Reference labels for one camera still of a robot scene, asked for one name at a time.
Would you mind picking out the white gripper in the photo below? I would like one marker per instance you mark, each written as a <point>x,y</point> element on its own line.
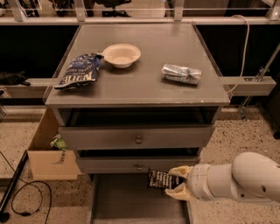
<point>198,181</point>

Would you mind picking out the dark chocolate rxbar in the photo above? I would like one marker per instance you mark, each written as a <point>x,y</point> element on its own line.
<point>162,180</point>

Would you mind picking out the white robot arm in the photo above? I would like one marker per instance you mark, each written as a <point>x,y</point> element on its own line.
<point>250,178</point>

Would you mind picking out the grey bottom drawer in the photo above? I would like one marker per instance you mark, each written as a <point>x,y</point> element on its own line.
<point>126,199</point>

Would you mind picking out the grey drawer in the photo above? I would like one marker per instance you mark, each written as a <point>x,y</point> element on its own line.
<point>119,138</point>
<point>101,165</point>
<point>126,199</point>

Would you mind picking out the grey top drawer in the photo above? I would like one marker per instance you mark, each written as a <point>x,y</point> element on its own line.
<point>119,138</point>

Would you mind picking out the grey middle drawer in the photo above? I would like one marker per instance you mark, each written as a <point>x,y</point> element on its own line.
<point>101,165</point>

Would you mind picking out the grey drawer cabinet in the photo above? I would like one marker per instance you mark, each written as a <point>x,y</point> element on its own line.
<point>138,96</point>

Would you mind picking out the silver foil snack pack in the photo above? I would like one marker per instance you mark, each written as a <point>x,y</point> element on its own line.
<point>182,74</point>

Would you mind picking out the green bottle in box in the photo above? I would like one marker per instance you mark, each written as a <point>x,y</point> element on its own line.
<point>58,143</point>

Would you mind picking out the cardboard box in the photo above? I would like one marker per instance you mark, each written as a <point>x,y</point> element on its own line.
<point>48,163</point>

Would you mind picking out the white paper bowl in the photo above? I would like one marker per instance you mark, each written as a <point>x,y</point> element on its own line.
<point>121,55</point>

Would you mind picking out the blue kettle chips bag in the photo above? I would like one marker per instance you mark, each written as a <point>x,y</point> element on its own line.
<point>81,71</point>

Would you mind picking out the black floor bar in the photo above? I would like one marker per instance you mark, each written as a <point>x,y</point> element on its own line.
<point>9,185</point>

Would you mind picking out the black cloth on ledge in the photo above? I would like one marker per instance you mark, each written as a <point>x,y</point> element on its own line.
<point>13,78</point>

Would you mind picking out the metal railing beam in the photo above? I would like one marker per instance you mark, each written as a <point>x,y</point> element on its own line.
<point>16,14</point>

